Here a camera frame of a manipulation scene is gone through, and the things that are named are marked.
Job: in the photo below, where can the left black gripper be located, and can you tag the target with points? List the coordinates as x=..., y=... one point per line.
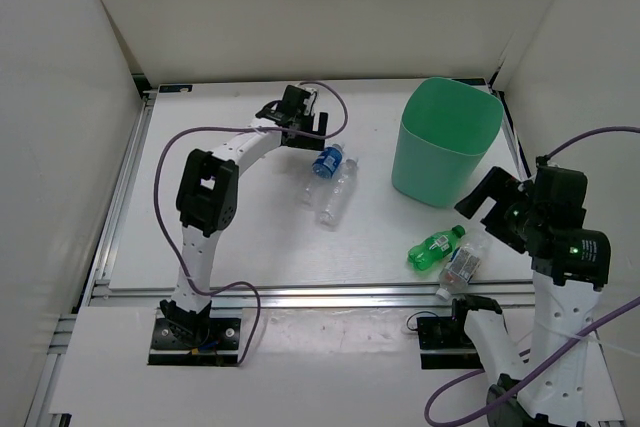
x=305, y=142

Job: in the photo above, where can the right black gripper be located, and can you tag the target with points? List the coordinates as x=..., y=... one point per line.
x=497, y=184

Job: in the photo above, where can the blue label water bottle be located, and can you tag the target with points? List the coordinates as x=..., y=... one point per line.
x=321, y=173

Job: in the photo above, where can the clear bottle white blue label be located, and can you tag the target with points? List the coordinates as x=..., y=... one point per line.
x=465, y=261

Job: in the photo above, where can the clear plastic bottle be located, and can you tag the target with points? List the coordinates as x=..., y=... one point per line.
x=336, y=200

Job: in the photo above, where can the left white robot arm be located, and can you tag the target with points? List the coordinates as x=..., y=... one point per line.
x=208, y=195

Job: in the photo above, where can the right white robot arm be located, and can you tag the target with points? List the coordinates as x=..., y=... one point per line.
x=547, y=388

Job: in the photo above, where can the green plastic bin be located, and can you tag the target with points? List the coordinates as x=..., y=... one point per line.
x=445, y=130

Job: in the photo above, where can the green soda bottle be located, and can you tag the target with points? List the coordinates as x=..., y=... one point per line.
x=435, y=248

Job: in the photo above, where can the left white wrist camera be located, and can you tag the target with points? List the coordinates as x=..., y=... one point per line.
x=309, y=97

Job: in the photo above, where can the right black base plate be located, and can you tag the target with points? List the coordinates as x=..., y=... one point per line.
x=443, y=345

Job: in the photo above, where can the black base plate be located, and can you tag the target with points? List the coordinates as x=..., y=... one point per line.
x=443, y=345
x=214, y=345

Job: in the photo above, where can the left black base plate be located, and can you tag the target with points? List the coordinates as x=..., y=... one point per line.
x=214, y=345

